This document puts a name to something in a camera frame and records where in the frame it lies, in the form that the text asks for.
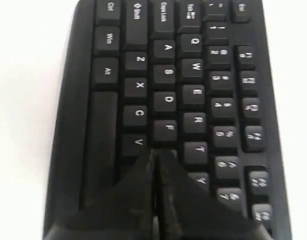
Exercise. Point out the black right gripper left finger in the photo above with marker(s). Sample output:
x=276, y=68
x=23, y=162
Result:
x=123, y=212

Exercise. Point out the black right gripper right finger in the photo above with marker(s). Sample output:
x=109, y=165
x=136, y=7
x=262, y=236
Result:
x=187, y=212

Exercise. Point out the black acer keyboard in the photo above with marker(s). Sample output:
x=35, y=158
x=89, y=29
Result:
x=189, y=76

